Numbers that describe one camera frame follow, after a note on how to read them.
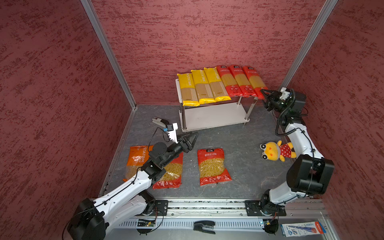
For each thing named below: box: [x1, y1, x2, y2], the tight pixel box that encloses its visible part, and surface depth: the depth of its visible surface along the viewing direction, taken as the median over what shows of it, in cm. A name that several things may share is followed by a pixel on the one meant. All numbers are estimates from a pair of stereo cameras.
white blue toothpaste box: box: [280, 221, 327, 238], surface depth 70 cm
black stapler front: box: [193, 220, 216, 235], surface depth 69 cm
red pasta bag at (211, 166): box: [197, 148, 232, 186], surface depth 87 cm
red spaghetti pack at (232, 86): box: [216, 65, 244, 98], surface depth 85 cm
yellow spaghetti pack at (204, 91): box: [191, 69, 217, 105], surface depth 82 cm
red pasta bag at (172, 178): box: [152, 152, 183, 190], surface depth 83 cm
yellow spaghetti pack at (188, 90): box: [177, 73, 200, 107], surface depth 80 cm
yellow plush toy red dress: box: [259, 140, 297, 162], surface depth 91 cm
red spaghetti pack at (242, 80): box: [228, 64, 257, 98], surface depth 85 cm
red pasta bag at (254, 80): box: [242, 65, 269, 100], surface depth 85 cm
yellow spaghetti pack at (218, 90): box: [203, 67, 232, 102], surface depth 83 cm
